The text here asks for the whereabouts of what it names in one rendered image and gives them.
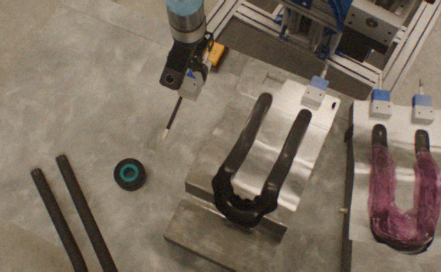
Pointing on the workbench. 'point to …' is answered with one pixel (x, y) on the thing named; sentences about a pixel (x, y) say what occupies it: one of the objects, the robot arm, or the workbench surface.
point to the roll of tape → (129, 171)
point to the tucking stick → (172, 118)
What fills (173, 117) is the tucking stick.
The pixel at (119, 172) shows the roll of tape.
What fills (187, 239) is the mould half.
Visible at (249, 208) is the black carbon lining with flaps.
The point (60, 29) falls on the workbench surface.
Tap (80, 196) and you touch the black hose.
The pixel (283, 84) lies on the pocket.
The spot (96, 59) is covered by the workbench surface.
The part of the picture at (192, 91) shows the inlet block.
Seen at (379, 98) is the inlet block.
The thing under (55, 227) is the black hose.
